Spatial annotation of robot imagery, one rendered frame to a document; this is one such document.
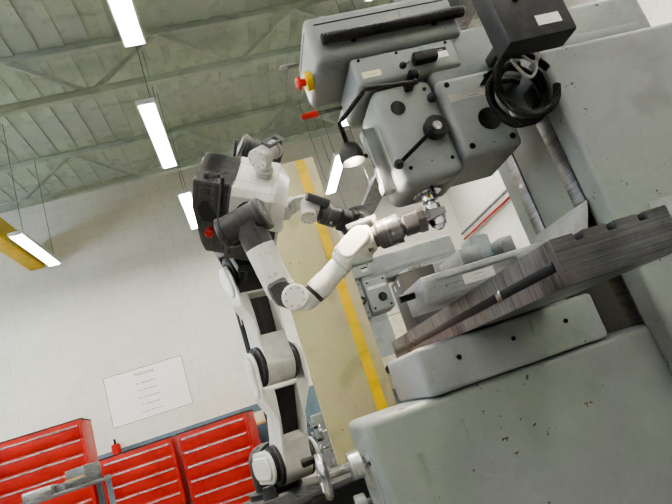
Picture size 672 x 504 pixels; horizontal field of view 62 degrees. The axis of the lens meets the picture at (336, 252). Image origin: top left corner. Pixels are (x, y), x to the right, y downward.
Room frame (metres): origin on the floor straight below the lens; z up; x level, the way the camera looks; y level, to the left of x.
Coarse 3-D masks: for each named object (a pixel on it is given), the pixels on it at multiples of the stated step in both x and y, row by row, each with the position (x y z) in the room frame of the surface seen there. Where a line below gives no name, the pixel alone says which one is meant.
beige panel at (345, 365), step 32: (288, 192) 3.25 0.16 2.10; (320, 192) 3.29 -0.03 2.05; (288, 224) 3.24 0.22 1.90; (320, 224) 3.27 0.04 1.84; (288, 256) 3.22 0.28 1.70; (320, 256) 3.26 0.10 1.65; (352, 288) 3.29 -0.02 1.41; (320, 320) 3.24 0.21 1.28; (352, 320) 3.27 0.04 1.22; (320, 352) 3.23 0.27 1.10; (352, 352) 3.26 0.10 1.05; (320, 384) 3.22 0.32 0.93; (352, 384) 3.25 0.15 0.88; (384, 384) 3.29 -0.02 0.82; (352, 416) 3.24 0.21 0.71; (352, 448) 3.23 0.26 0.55
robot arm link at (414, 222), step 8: (416, 208) 1.55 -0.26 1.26; (392, 216) 1.58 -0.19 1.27; (400, 216) 1.59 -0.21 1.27; (408, 216) 1.56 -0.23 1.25; (416, 216) 1.55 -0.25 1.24; (424, 216) 1.53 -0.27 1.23; (384, 224) 1.57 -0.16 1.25; (392, 224) 1.56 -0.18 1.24; (400, 224) 1.57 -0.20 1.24; (408, 224) 1.56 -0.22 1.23; (416, 224) 1.56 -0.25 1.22; (424, 224) 1.55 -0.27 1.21; (392, 232) 1.57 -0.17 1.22; (400, 232) 1.57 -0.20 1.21; (408, 232) 1.58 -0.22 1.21; (416, 232) 1.62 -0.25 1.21; (392, 240) 1.58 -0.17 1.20; (400, 240) 1.59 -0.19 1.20
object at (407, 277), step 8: (432, 264) 1.84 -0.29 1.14; (400, 272) 1.88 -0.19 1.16; (408, 272) 1.83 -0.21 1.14; (416, 272) 1.83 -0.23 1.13; (424, 272) 1.83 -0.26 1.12; (432, 272) 1.84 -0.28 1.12; (400, 280) 1.84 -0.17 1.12; (408, 280) 1.83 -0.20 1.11; (416, 280) 1.83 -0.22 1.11; (392, 288) 2.04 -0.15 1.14; (400, 288) 1.89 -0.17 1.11; (400, 304) 1.99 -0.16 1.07; (408, 312) 1.90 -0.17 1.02; (432, 312) 1.83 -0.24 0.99; (408, 320) 1.95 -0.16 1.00; (416, 320) 1.83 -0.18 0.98; (424, 320) 1.83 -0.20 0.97; (408, 328) 2.01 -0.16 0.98
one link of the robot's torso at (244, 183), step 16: (208, 160) 1.69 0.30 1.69; (224, 160) 1.71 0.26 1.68; (240, 160) 1.74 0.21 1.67; (208, 176) 1.63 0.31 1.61; (224, 176) 1.65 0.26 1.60; (240, 176) 1.67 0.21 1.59; (256, 176) 1.69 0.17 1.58; (272, 176) 1.71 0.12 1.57; (208, 192) 1.64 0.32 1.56; (224, 192) 1.64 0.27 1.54; (240, 192) 1.62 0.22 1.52; (256, 192) 1.63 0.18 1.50; (272, 192) 1.65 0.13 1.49; (192, 208) 1.68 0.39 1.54; (208, 208) 1.68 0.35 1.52; (224, 208) 1.68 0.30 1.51; (272, 208) 1.66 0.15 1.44; (208, 224) 1.73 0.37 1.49; (208, 240) 1.77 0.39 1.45; (224, 256) 1.85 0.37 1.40; (240, 256) 1.83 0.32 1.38
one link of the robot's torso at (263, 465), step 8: (312, 440) 2.08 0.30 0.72; (256, 456) 2.11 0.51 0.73; (264, 456) 2.03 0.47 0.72; (256, 464) 2.10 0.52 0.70; (264, 464) 2.02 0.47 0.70; (272, 464) 1.98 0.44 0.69; (256, 472) 2.12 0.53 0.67; (264, 472) 2.04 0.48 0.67; (272, 472) 2.00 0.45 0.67; (264, 480) 2.06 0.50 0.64; (272, 480) 2.02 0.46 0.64
